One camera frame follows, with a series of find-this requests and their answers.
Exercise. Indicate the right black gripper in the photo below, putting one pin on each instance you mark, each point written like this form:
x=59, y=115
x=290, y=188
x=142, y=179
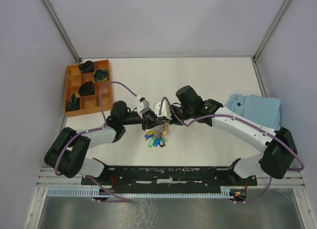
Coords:
x=173, y=121

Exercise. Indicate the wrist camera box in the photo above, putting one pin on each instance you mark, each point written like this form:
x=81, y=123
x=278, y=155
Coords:
x=143, y=106
x=162, y=111

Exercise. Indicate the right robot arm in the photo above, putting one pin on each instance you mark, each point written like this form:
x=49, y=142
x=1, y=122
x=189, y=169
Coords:
x=276, y=148

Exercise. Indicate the dark green rolled sock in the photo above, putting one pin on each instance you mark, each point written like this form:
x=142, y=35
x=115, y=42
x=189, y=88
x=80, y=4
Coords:
x=73, y=104

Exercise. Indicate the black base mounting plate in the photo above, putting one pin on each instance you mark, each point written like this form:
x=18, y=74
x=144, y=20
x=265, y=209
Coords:
x=124, y=179

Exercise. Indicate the black red rolled sock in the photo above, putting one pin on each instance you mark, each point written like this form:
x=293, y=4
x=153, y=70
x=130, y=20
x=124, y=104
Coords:
x=87, y=89

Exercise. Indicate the light blue folded cloth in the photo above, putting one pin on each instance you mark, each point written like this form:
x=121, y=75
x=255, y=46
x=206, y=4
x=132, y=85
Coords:
x=260, y=110

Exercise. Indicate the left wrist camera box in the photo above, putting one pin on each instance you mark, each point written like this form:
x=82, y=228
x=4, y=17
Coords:
x=143, y=106

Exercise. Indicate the black rolled sock top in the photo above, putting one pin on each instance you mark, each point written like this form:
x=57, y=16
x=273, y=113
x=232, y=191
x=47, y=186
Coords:
x=86, y=67

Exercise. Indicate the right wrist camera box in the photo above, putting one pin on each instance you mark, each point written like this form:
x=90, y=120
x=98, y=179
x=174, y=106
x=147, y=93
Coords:
x=162, y=111

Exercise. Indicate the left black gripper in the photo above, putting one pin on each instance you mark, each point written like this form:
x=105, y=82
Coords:
x=150, y=120

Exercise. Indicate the green black rolled sock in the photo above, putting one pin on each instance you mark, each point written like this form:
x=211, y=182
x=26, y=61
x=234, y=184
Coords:
x=101, y=75

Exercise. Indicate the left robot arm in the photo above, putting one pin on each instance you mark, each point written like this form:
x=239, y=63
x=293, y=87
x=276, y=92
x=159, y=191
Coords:
x=67, y=155

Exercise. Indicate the bunch of coloured key tags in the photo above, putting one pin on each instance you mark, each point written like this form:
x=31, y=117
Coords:
x=157, y=138

